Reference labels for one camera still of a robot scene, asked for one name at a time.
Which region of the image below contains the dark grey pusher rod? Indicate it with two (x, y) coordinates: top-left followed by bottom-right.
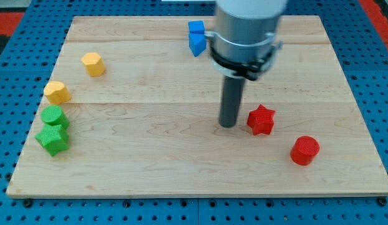
(218, 76), (245, 128)

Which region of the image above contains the red star block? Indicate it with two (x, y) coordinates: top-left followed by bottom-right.
(247, 104), (275, 136)

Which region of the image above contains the light wooden board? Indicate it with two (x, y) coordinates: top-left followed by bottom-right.
(7, 16), (388, 199)

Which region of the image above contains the blue triangle block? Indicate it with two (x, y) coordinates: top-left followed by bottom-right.
(188, 33), (207, 57)

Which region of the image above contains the green cylinder block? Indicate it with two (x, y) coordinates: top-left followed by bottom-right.
(40, 105), (69, 129)

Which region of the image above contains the yellow heart block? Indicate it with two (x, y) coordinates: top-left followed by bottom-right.
(43, 81), (71, 105)

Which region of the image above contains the yellow hexagon block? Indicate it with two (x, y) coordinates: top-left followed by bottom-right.
(81, 52), (106, 77)

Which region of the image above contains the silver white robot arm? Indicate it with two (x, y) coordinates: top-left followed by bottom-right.
(205, 0), (287, 81)

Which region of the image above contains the blue cube block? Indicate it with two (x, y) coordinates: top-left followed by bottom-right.
(188, 21), (205, 34)

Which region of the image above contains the green star block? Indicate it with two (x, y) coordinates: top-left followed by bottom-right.
(34, 124), (69, 157)

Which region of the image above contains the red cylinder block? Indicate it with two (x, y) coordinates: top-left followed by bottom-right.
(290, 136), (320, 166)

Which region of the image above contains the black clamp ring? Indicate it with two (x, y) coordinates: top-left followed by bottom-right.
(208, 43), (276, 82)

